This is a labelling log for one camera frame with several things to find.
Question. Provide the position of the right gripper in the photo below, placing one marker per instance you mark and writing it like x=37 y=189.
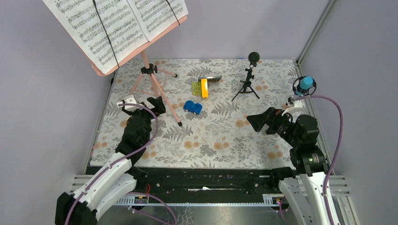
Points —
x=271 y=116

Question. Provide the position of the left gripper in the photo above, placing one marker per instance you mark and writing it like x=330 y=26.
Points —
x=158 y=106

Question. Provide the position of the pink music stand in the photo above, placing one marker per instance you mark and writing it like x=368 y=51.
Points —
x=149 y=68

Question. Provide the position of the sheet music page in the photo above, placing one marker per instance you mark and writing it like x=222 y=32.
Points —
x=154 y=16
x=106 y=30

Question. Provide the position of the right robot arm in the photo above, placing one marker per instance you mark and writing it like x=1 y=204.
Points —
x=306 y=189

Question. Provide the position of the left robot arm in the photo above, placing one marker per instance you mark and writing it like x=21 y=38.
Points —
x=111 y=182

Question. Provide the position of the blue toy car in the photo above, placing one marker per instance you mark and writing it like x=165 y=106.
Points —
x=192 y=107

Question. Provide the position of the green toy grid piece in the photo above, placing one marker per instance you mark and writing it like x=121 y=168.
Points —
x=196 y=88

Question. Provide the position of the floral table cloth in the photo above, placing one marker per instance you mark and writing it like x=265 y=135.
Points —
x=220 y=136

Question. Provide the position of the yellow toy block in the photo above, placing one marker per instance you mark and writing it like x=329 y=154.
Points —
x=204 y=88

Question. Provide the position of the blue microphone on tripod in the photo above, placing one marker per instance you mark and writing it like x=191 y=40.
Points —
x=304 y=86

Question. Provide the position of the black microphone on tripod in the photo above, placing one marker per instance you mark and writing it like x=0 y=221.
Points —
x=253 y=58

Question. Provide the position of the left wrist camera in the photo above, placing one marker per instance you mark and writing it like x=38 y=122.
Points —
x=129 y=103

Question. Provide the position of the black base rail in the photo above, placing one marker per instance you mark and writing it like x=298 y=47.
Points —
x=204 y=185

